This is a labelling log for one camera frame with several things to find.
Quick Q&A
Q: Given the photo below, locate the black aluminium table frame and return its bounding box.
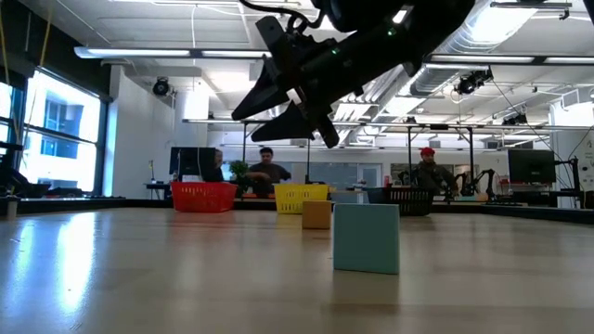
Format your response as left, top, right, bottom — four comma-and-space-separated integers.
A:
0, 194, 594, 225

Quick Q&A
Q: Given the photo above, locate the silver ventilation duct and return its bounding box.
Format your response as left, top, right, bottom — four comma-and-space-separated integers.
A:
410, 0, 539, 96

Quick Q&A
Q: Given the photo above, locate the yellow plastic basket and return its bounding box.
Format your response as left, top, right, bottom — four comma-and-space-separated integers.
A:
273, 184, 330, 215

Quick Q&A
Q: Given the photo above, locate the black plastic basket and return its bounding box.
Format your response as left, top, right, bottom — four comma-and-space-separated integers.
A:
368, 186, 433, 217

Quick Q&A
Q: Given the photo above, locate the person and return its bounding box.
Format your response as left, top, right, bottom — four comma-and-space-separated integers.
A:
211, 148, 226, 183
245, 147, 292, 199
410, 147, 460, 199

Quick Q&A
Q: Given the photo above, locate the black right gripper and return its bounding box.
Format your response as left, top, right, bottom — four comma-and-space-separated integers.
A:
230, 16, 428, 149

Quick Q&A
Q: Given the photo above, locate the large window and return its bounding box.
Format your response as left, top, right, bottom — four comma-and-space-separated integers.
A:
0, 69, 109, 196

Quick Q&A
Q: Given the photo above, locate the black monitor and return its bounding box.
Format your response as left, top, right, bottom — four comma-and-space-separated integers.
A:
169, 147, 217, 177
508, 148, 557, 185

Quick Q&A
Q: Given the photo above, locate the dark side table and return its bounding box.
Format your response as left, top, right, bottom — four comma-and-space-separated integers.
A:
145, 181, 174, 198

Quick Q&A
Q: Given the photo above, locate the red plastic basket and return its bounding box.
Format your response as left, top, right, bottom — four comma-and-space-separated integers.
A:
170, 181, 239, 213

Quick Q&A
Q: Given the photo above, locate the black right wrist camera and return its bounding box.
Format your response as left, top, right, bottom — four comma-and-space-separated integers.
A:
319, 0, 419, 36

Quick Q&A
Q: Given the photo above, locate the overhead light bar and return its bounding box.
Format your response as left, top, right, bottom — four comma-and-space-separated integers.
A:
73, 45, 594, 65

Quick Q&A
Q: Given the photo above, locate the black metal frame stand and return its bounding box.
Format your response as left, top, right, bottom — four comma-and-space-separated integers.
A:
241, 119, 312, 185
407, 122, 475, 196

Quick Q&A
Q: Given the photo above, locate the potted green plant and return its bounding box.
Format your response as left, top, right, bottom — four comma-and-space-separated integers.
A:
229, 160, 252, 199

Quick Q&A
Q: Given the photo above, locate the orange cube block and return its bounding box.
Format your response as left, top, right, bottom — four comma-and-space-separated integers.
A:
302, 199, 333, 230

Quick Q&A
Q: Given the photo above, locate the blue cube block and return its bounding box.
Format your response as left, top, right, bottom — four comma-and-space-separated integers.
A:
332, 203, 401, 276

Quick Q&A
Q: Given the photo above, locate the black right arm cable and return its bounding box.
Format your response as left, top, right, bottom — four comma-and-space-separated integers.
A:
238, 0, 326, 30

